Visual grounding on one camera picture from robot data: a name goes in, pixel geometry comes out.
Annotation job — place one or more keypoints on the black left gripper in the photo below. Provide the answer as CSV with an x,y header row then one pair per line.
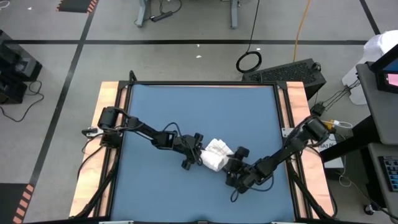
x,y
183,145

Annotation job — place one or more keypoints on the black perforated computer tower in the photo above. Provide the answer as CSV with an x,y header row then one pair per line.
x,y
286,74

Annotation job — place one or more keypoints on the black power adapter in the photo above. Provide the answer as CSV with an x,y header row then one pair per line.
x,y
317,109

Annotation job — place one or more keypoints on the black equipment stack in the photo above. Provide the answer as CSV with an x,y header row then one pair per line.
x,y
15,65

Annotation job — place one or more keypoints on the white cloth bundle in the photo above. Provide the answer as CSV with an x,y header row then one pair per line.
x,y
381,43

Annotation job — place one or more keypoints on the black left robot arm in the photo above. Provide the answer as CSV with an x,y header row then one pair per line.
x,y
149,130

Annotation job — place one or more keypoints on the white labelled box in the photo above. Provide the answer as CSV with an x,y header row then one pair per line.
x,y
331,161

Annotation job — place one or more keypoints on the grey desk leg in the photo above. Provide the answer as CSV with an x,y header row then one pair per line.
x,y
234,14
143,12

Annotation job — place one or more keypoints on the black mat orange stripes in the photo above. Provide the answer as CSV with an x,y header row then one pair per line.
x,y
9,202
76,4

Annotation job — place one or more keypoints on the black table frame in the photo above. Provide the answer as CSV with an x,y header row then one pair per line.
x,y
202,83

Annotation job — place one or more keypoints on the white edge bracket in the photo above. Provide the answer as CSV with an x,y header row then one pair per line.
x,y
116,222

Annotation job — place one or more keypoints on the black keypad blue keys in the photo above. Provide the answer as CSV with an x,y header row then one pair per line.
x,y
391,172

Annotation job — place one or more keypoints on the black desk leg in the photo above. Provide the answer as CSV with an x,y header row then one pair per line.
x,y
348,143

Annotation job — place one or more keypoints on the black framed display screen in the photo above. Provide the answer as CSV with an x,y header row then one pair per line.
x,y
392,70

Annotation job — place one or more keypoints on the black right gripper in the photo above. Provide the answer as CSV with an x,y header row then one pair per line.
x,y
245,177

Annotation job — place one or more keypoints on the black power strip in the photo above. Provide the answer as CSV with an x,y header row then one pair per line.
x,y
161,16

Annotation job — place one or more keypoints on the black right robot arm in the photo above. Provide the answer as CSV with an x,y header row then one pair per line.
x,y
289,146

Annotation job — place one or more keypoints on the grey desk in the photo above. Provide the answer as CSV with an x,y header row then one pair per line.
x,y
382,115
374,149

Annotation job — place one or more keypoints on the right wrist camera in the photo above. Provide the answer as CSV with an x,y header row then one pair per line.
x,y
242,152

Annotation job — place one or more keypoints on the light wooden side board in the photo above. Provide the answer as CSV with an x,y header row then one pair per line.
x,y
105,93
297,99

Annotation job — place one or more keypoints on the white checked towel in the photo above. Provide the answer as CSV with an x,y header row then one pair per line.
x,y
216,155

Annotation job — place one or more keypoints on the black caster wheel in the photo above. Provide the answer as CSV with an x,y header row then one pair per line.
x,y
368,209

